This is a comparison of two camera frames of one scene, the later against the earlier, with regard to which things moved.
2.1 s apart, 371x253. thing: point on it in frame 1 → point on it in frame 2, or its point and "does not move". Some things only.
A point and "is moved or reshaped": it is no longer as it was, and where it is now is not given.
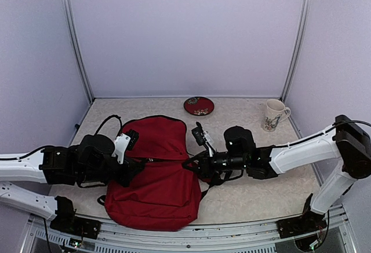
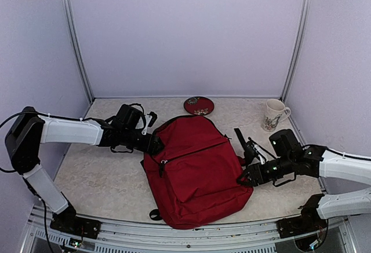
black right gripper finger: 196,170 → 247,183
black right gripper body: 209,170 → 264,177
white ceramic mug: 275,111 does not move
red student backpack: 166,195 is moved or reshaped
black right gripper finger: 195,160 → 244,179
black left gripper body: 123,178 → 149,145
